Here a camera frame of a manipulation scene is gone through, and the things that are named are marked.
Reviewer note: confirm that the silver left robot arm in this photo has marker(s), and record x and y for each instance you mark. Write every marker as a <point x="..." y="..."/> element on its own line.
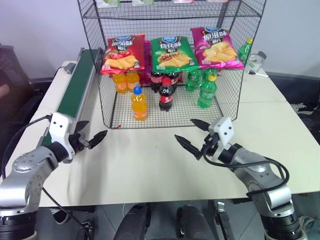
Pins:
<point x="27" y="175"/>

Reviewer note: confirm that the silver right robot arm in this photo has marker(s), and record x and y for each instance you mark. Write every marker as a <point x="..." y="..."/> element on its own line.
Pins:
<point x="262" y="182"/>

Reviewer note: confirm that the green lemon soda bottle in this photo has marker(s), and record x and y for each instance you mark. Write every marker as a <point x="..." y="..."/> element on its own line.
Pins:
<point x="193" y="81"/>
<point x="211" y="72"/>
<point x="207" y="93"/>
<point x="244" y="51"/>

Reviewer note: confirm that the black white shoe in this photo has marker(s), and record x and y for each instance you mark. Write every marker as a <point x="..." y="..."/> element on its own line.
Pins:
<point x="61" y="216"/>

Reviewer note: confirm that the green potato chips bag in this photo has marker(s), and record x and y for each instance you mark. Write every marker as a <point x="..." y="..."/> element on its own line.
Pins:
<point x="172" y="53"/>

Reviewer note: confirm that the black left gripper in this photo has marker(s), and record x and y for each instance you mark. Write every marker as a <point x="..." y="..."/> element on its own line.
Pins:
<point x="78" y="143"/>

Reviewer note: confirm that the pink snack pack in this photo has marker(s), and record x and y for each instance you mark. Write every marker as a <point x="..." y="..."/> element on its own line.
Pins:
<point x="183" y="1"/>

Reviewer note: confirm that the red potato chips bag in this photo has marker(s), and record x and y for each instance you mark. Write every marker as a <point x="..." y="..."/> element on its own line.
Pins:
<point x="122" y="53"/>

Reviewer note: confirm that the black white patterned object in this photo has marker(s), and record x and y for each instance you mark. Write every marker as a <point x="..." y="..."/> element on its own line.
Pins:
<point x="300" y="108"/>

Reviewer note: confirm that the green conveyor belt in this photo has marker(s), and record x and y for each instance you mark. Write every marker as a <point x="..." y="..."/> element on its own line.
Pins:
<point x="72" y="85"/>

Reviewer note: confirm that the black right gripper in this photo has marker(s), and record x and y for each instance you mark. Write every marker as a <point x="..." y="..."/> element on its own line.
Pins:
<point x="210" y="146"/>

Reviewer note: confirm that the cola bottle red label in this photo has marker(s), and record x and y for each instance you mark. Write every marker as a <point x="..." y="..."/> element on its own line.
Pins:
<point x="175" y="76"/>
<point x="167" y="96"/>
<point x="155" y="81"/>

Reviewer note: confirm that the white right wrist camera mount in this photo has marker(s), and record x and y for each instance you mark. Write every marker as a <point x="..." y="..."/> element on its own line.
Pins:
<point x="225" y="130"/>

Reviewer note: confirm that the black table leg bracket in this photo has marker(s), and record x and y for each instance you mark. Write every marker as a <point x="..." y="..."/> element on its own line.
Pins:
<point x="223" y="222"/>

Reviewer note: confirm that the grey sneaker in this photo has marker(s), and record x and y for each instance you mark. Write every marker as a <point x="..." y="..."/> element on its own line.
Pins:
<point x="307" y="225"/>

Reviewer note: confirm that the white marker pen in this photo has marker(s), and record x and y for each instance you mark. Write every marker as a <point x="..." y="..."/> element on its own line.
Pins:
<point x="258" y="74"/>

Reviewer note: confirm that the magenta potato chips bag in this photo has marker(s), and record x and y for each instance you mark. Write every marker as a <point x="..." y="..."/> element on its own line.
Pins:
<point x="217" y="48"/>

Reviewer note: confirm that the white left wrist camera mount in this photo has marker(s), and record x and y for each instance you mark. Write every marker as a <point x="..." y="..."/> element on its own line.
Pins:
<point x="60" y="127"/>

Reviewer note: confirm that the orange soda bottle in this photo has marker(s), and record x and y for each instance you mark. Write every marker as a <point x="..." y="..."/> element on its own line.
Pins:
<point x="119" y="83"/>
<point x="133" y="81"/>
<point x="139" y="103"/>

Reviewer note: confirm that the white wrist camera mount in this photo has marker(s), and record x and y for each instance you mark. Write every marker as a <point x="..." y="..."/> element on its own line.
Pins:
<point x="225" y="130"/>
<point x="60" y="127"/>

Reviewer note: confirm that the dark rounded shape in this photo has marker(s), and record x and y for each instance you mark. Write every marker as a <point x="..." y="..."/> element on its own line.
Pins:
<point x="193" y="222"/>
<point x="132" y="222"/>

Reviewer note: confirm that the green snack pack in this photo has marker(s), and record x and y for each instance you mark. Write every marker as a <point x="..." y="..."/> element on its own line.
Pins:
<point x="107" y="2"/>

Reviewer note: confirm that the magenta snack bag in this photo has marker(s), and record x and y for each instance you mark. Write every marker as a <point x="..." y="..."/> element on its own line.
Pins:
<point x="147" y="53"/>

